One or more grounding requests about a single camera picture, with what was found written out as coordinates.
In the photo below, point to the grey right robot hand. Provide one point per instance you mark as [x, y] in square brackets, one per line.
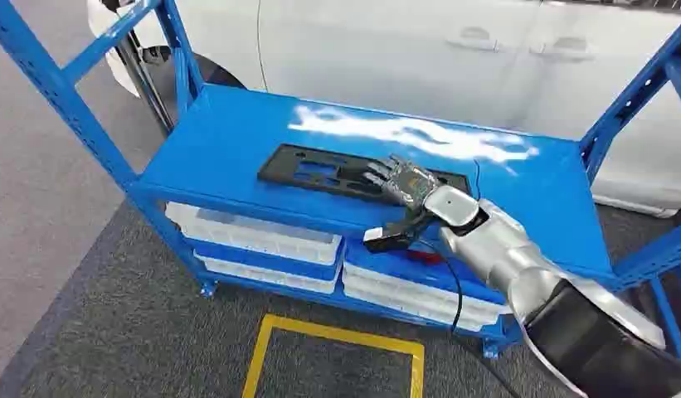
[409, 184]

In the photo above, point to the black plastic panel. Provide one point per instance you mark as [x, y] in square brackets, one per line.
[279, 170]

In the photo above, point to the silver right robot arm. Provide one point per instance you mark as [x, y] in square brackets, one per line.
[499, 252]

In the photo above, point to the small red item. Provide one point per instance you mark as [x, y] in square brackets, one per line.
[425, 257]

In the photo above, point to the blue plastic bin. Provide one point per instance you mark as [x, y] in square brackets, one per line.
[263, 259]
[384, 263]

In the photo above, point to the white plastic tray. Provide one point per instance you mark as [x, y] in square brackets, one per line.
[406, 296]
[263, 274]
[252, 233]

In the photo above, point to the white car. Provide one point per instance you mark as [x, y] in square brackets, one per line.
[373, 55]

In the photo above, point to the blue metal shelf cart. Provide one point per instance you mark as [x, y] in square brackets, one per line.
[235, 126]

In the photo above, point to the yellow floor tape square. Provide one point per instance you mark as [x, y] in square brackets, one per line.
[255, 362]

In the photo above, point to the dark metal pole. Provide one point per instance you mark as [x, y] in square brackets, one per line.
[148, 90]

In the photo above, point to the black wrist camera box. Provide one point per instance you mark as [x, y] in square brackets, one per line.
[392, 239]

